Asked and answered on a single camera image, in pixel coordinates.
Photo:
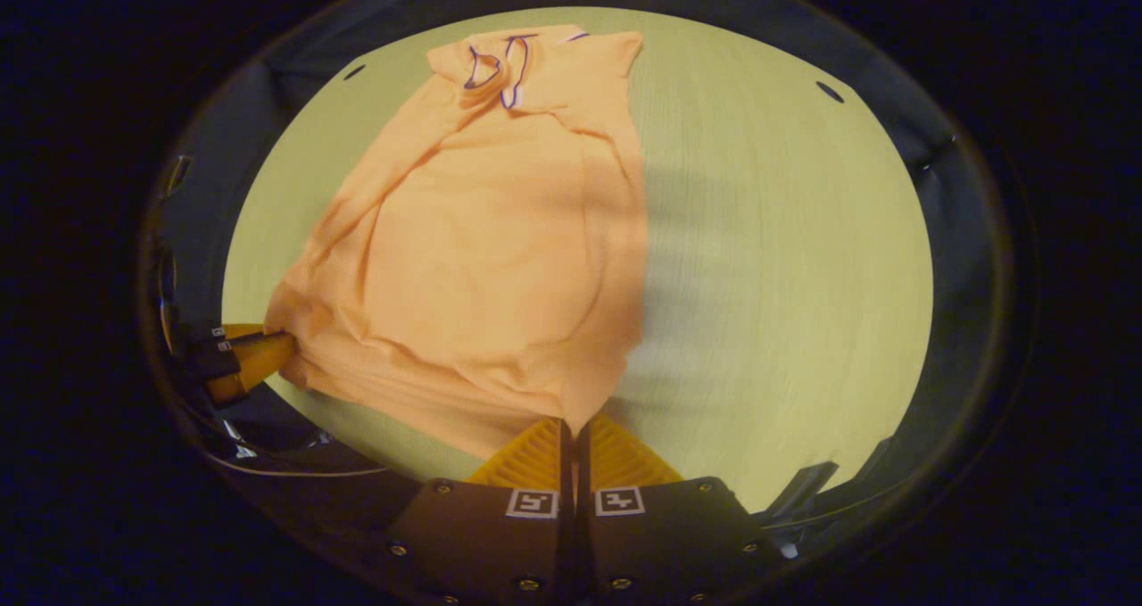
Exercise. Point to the orange T-shirt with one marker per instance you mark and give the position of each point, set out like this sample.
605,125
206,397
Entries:
482,258

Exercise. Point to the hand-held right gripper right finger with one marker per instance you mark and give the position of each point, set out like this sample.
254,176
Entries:
660,543

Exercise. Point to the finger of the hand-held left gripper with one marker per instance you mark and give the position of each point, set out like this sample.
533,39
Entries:
236,329
254,361

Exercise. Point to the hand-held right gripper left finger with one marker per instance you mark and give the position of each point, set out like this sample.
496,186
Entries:
500,543

